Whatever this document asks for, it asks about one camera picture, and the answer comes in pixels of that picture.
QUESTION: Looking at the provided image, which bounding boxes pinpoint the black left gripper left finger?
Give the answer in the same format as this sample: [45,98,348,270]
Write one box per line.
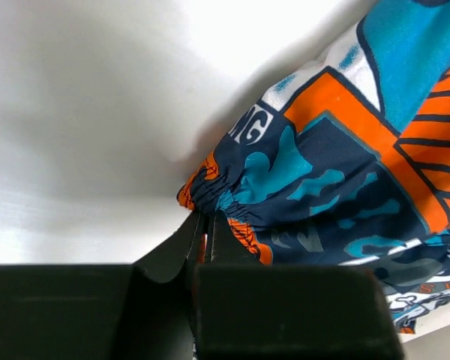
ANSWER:
[0,213,203,359]

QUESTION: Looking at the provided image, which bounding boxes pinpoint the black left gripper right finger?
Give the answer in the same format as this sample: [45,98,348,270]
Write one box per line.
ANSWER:
[193,215,404,359]

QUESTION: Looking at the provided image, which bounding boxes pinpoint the colourful patterned shorts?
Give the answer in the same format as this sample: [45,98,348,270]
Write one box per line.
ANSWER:
[177,1,450,334]

